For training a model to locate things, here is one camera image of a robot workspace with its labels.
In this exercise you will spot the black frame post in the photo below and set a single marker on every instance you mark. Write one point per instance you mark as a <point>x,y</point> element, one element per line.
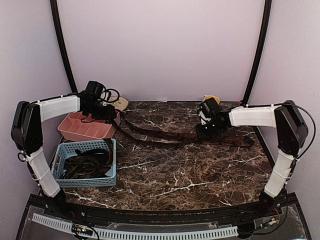
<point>259,51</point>
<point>62,45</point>

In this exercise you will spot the right black frame post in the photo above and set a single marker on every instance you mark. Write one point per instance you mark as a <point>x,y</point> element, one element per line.
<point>259,51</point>

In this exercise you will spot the black front rail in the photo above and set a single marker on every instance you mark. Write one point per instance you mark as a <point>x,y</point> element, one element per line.
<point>239,214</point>

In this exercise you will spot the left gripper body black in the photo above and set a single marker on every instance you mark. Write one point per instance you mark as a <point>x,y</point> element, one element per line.
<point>97,112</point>

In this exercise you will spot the brown red patterned tie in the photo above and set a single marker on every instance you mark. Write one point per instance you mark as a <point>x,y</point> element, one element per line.
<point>178,140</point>

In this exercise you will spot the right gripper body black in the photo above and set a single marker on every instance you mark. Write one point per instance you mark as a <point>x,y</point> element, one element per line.
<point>210,131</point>

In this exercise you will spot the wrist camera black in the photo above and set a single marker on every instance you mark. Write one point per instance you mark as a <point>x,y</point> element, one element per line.
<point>102,94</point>
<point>209,109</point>

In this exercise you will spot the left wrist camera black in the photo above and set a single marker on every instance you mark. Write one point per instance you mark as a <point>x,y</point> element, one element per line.
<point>102,94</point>

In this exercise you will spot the blue perforated plastic basket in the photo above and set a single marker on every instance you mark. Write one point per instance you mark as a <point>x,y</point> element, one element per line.
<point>70,149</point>

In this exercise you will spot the white mug yellow inside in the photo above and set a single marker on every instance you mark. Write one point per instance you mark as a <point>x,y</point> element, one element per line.
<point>206,97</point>

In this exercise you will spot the pink divided organizer tray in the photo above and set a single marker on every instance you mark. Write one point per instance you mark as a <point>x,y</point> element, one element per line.
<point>76,127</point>

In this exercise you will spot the beige floral plate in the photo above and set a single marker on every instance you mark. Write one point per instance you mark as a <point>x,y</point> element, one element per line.
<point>121,104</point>

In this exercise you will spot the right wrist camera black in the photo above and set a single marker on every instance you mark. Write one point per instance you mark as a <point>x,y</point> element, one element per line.
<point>209,109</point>

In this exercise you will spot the white slotted cable duct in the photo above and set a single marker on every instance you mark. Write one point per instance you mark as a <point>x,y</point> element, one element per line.
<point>82,231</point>

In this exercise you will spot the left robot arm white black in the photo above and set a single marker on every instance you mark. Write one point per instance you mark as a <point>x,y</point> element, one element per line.
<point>27,133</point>

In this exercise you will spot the left black frame post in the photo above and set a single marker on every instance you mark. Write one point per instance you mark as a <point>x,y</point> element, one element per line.
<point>62,45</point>

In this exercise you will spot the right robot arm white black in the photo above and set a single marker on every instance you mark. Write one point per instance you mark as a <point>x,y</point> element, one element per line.
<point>285,117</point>

